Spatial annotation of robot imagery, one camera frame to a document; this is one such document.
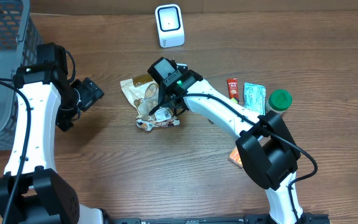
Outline brown cookie snack bag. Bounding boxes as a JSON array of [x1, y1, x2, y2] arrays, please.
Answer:
[[120, 74, 180, 131]]

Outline red snack bar wrapper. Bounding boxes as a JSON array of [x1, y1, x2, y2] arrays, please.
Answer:
[[227, 78, 239, 100]]

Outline teal wet wipes pack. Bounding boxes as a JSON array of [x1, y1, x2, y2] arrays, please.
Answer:
[[244, 83, 266, 115]]

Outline orange Kleenex tissue pack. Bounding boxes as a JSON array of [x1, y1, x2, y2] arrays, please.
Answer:
[[228, 147, 243, 168]]

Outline green lid glass jar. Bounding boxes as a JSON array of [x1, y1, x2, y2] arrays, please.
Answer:
[[265, 90, 293, 116]]

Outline yellow black marker pen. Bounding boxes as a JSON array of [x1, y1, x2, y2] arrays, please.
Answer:
[[231, 98, 239, 104]]

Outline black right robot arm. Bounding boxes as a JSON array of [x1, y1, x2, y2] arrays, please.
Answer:
[[147, 57, 303, 223]]

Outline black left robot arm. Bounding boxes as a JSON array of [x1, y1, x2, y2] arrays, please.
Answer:
[[0, 42, 112, 224]]

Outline white barcode scanner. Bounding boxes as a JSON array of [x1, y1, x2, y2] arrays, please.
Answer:
[[155, 4, 185, 48]]

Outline grey plastic mesh basket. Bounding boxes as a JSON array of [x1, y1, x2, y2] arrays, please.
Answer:
[[0, 0, 43, 151]]

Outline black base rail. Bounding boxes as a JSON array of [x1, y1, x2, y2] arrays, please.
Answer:
[[103, 213, 331, 224]]

